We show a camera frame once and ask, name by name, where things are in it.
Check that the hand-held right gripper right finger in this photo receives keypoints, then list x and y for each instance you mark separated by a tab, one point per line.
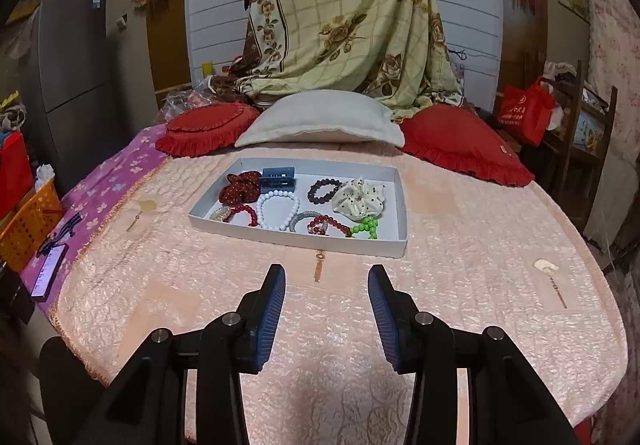
385	325

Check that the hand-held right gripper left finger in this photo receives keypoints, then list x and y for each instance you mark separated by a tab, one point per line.
267	325

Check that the white cardboard box tray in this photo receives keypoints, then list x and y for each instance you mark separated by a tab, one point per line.
320	245

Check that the blue hair clip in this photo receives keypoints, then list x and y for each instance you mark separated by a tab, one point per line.
277	180

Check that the peach textured blanket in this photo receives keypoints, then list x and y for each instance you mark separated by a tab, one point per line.
450	300

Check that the white floral scrunchie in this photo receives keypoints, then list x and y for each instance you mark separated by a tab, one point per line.
357	200

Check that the dark red scrunchie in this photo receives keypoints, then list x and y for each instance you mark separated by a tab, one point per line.
240	187

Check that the gold hairpin with white shell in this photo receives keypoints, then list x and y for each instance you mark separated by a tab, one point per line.
545	266

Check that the red ruffled cushion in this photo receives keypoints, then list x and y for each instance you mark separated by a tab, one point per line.
460	140
205	127

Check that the cream pillow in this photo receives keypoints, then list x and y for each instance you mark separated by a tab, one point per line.
320	120

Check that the purple floral sheet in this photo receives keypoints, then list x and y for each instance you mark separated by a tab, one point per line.
110	175

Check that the smartphone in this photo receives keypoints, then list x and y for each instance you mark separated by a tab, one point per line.
47	275

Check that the clear plastic bag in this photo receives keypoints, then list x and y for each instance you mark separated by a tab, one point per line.
187	102

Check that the red shopping bag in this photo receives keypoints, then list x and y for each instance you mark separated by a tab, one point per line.
522	115

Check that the orange plastic basket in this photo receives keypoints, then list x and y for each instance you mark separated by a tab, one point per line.
30	230

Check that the white tissue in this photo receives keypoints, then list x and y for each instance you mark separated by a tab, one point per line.
45	175

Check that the red box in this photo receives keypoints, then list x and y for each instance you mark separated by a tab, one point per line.
15	170

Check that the green floral bed sheet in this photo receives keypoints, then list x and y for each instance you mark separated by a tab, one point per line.
340	25

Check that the grey refrigerator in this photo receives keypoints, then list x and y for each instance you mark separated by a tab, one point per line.
65	90

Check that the pink floral curtain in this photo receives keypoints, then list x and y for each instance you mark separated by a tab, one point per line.
615	50

